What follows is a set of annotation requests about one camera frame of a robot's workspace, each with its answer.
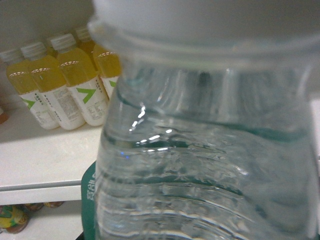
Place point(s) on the clear water bottle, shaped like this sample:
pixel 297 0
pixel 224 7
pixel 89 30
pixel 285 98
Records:
pixel 209 132

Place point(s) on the white shelf with yellow drinks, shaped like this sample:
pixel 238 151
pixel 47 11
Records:
pixel 38 165

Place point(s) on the yellow vitamin drink bottle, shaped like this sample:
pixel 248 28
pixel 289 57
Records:
pixel 85 42
pixel 109 67
pixel 82 79
pixel 52 85
pixel 17 72

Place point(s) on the lemon tea bottle top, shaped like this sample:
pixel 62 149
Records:
pixel 13 220

